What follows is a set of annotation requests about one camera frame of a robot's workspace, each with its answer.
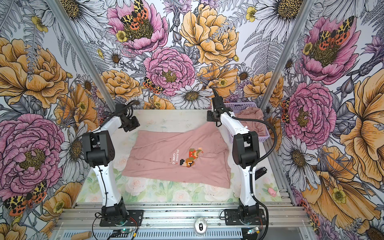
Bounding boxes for lilac plastic laundry basket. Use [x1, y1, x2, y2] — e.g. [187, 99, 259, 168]
[225, 102, 270, 142]

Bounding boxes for pink t-shirt with print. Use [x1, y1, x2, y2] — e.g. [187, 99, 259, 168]
[123, 123, 231, 189]

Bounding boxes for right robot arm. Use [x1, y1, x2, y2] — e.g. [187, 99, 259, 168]
[207, 96, 260, 224]

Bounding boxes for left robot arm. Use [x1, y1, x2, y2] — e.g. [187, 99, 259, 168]
[82, 100, 140, 226]

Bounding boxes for pink shorts in basket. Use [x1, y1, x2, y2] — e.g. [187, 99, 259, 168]
[233, 107, 268, 137]

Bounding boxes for black remote-like device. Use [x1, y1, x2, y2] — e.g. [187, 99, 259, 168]
[255, 167, 268, 180]

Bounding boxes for green circuit board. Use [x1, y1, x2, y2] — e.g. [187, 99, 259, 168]
[112, 229, 136, 238]

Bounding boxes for round silver button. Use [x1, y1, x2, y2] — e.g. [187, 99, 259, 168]
[194, 218, 208, 235]

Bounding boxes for wooden cork block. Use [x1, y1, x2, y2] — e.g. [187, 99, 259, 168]
[71, 231, 93, 240]

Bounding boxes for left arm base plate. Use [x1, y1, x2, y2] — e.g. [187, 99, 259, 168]
[99, 209, 144, 227]

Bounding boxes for aluminium front rail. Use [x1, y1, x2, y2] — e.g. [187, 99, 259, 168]
[54, 203, 310, 230]

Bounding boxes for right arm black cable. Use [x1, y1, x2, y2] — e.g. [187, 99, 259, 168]
[211, 86, 278, 240]

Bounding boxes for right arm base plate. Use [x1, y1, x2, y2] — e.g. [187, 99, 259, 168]
[223, 209, 267, 226]

